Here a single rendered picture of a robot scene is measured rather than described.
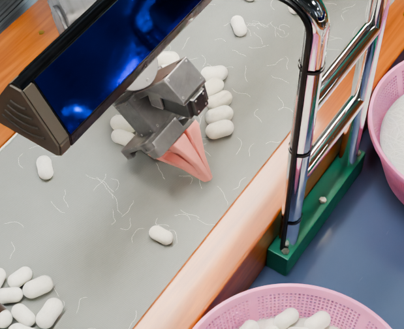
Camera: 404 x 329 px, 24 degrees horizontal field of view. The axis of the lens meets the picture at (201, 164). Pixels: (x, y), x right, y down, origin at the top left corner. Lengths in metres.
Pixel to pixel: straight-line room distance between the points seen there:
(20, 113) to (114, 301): 0.34
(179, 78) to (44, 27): 0.34
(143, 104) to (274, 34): 0.32
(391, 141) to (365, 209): 0.09
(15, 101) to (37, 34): 0.52
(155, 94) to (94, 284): 0.23
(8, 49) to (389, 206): 0.55
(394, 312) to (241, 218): 0.22
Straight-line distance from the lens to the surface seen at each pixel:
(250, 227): 1.12
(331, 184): 1.23
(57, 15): 1.11
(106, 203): 1.18
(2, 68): 1.30
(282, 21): 1.38
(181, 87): 1.05
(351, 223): 1.25
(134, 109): 1.10
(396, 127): 1.28
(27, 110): 0.82
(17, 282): 1.11
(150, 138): 1.10
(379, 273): 1.21
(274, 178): 1.16
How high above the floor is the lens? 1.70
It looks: 53 degrees down
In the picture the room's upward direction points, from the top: straight up
